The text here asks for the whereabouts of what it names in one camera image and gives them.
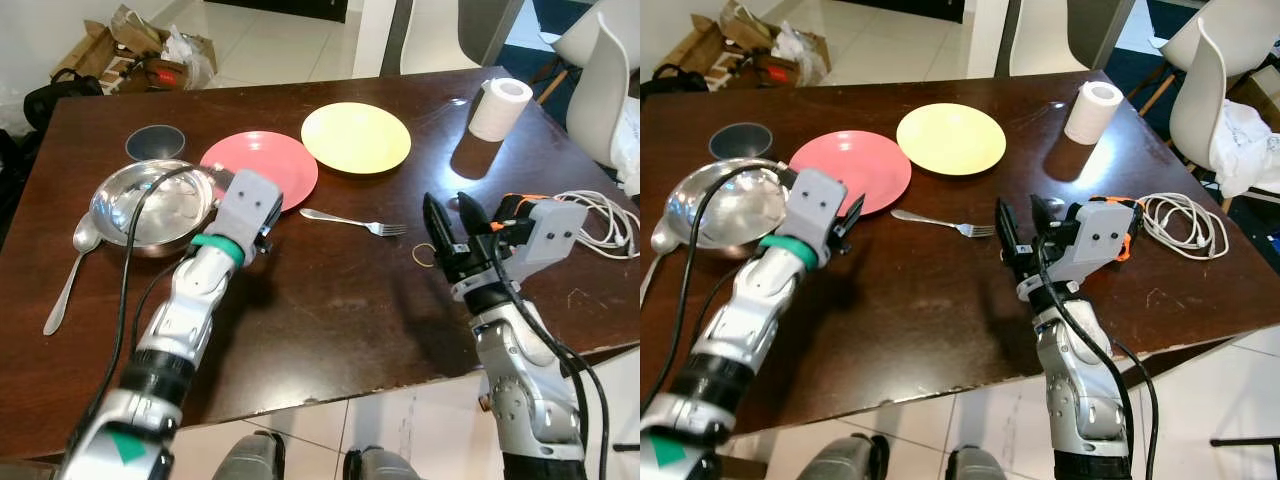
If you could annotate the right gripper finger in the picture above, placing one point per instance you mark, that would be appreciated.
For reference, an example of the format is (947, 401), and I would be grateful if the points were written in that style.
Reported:
(1047, 225)
(438, 228)
(473, 225)
(1008, 235)

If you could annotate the red plate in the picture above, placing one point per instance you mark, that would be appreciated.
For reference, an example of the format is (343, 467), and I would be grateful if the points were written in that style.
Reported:
(270, 160)
(860, 165)

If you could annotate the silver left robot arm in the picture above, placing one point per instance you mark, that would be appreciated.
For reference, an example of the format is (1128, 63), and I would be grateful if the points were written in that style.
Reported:
(735, 320)
(185, 320)

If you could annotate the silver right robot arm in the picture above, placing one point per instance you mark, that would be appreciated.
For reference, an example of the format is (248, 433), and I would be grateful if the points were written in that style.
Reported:
(525, 380)
(1080, 380)

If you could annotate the yellow rubber band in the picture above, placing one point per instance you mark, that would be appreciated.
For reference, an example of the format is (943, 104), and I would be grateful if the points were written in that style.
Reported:
(416, 254)

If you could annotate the silver metal fork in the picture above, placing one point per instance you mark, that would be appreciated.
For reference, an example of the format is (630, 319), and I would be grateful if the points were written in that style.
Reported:
(940, 221)
(350, 220)

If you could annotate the yellow plate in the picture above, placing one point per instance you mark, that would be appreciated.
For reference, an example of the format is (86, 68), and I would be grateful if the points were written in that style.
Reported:
(356, 137)
(951, 138)

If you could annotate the white paper roll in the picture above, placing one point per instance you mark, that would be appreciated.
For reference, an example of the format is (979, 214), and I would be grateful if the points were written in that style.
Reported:
(498, 110)
(1092, 113)

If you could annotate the steel bowl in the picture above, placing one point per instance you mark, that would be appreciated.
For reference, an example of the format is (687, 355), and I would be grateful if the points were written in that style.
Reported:
(725, 210)
(150, 210)

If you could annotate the white plastic bag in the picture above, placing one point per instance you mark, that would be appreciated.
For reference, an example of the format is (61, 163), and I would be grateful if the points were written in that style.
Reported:
(800, 48)
(185, 50)

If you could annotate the white cloth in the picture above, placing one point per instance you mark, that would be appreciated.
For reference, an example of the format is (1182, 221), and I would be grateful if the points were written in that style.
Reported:
(628, 140)
(1245, 145)

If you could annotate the silver metal spoon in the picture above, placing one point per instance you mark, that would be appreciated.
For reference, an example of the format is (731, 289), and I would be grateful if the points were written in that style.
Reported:
(70, 280)
(660, 245)

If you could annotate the white plastic chair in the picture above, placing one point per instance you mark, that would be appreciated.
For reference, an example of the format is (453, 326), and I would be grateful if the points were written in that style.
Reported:
(1200, 90)
(600, 90)
(585, 35)
(1230, 25)

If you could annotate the white grey chair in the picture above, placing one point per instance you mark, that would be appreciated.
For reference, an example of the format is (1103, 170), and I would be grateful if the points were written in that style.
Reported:
(1095, 30)
(485, 30)

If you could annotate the grey right robot leg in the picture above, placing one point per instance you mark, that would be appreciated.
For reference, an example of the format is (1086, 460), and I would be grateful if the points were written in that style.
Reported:
(380, 465)
(975, 465)

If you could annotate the grey robot leg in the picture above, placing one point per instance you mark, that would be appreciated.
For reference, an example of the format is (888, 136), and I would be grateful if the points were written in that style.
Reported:
(975, 465)
(380, 465)
(248, 458)
(838, 458)

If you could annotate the grey left robot leg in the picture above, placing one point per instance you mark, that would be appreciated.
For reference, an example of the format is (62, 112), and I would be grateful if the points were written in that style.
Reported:
(248, 458)
(838, 458)

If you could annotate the brown cardboard box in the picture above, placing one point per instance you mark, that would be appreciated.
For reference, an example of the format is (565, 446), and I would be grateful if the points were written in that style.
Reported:
(100, 55)
(700, 50)

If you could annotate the black bag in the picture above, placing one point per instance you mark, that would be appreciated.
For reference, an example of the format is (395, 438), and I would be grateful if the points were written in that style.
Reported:
(670, 82)
(55, 100)

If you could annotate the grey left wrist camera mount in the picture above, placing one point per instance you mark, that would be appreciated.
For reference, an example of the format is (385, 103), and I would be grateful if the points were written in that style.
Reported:
(818, 210)
(248, 205)

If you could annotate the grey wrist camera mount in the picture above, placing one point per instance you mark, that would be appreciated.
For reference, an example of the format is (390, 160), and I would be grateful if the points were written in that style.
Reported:
(550, 235)
(248, 205)
(1100, 240)
(818, 210)

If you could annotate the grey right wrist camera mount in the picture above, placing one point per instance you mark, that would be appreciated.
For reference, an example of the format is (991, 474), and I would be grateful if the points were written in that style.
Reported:
(1100, 240)
(550, 235)

